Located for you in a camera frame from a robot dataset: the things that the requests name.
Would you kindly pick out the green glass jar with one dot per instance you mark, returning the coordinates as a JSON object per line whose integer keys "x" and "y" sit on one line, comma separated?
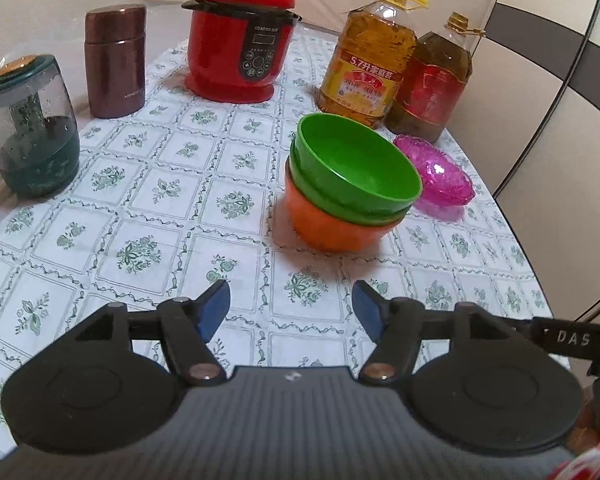
{"x": 35, "y": 150}

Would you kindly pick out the yellow oil bottle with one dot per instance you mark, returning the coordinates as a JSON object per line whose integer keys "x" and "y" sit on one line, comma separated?
{"x": 365, "y": 70}

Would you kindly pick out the white sliding wardrobe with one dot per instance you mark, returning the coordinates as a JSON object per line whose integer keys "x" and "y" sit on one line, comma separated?
{"x": 555, "y": 85}

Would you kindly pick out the dark oil bottle red label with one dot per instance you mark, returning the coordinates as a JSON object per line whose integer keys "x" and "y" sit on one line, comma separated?
{"x": 432, "y": 90}

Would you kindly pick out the maroon thermos flask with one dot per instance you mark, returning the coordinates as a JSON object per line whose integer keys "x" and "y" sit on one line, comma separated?
{"x": 115, "y": 60}

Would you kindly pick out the large pink plastic plate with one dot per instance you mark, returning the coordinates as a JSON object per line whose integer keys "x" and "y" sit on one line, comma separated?
{"x": 437, "y": 170}

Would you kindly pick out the red electric pressure cooker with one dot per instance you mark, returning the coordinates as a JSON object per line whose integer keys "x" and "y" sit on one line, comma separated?
{"x": 235, "y": 35}

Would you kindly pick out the green plastic bowl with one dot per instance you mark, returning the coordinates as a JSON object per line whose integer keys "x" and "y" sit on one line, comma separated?
{"x": 355, "y": 165}

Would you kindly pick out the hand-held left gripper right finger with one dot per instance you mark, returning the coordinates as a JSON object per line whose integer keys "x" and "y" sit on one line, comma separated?
{"x": 367, "y": 310}

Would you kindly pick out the green floral tablecloth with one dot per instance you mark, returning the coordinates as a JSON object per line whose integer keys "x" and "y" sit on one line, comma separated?
{"x": 180, "y": 210}

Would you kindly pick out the orange plastic bowl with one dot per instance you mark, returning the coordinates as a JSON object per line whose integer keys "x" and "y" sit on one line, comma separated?
{"x": 330, "y": 230}

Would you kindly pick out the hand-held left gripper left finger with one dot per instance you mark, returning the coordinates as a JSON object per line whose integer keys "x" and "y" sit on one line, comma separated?
{"x": 212, "y": 310}

